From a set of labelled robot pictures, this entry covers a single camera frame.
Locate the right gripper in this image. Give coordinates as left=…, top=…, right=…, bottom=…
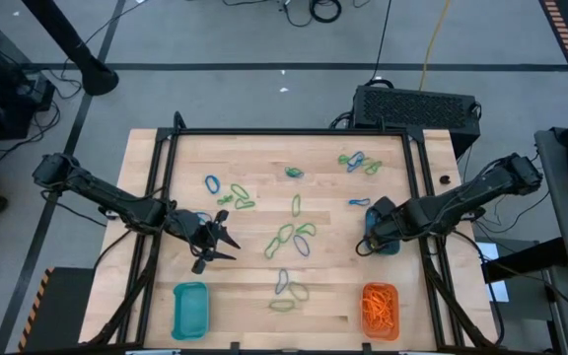
left=370, top=195, right=418, bottom=247

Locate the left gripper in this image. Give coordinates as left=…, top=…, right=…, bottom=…
left=177, top=209, right=242, bottom=275

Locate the orange rubber band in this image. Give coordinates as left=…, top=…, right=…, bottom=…
left=366, top=289, right=396, bottom=327
left=365, top=295, right=387, bottom=321
left=375, top=295, right=396, bottom=321
left=370, top=310, right=396, bottom=329
left=368, top=288, right=389, bottom=310

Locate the teal blue plastic basket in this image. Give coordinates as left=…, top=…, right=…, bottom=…
left=364, top=205, right=402, bottom=257

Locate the mint green plastic basket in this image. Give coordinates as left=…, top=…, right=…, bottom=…
left=171, top=280, right=211, bottom=342

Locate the orange plastic basket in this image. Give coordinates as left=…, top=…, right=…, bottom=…
left=360, top=281, right=401, bottom=343

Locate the black computer tower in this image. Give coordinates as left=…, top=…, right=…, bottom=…
left=351, top=84, right=482, bottom=160

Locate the black desk crossbar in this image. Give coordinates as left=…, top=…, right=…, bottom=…
left=480, top=236, right=568, bottom=283

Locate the grey desk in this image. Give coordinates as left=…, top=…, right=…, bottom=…
left=533, top=126, right=568, bottom=275

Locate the black pole stand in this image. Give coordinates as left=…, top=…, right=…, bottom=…
left=21, top=0, right=120, bottom=98

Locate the black yellow-tagged camera cable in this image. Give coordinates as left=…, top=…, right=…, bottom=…
left=355, top=235, right=379, bottom=257

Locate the black aluminium table frame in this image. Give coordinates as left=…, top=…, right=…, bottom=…
left=84, top=110, right=505, bottom=354

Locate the black power cable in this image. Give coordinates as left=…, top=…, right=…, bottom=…
left=365, top=0, right=393, bottom=89

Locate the yellow cable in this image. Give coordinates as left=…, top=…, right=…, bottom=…
left=417, top=0, right=454, bottom=93

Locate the coiled black cable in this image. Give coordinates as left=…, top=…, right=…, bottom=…
left=283, top=0, right=343, bottom=29

